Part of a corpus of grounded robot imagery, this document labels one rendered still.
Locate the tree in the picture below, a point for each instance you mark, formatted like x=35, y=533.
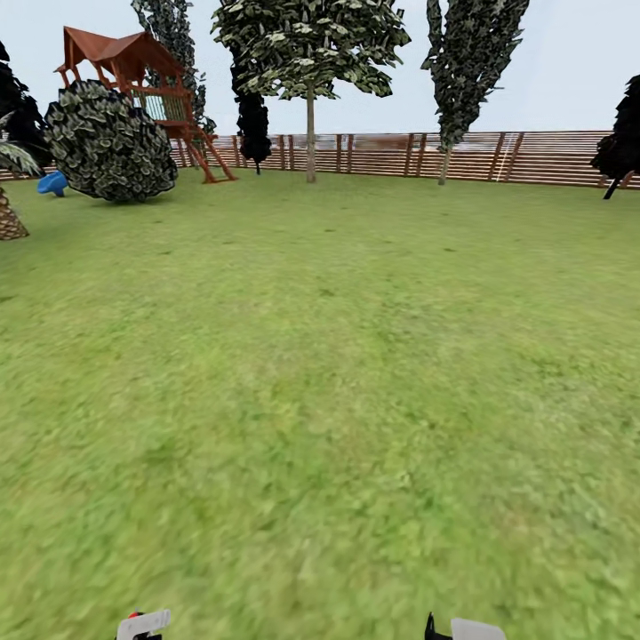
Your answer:
x=618, y=152
x=470, y=51
x=172, y=33
x=291, y=41
x=26, y=123
x=253, y=120

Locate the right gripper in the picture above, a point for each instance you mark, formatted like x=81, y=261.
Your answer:
x=430, y=630

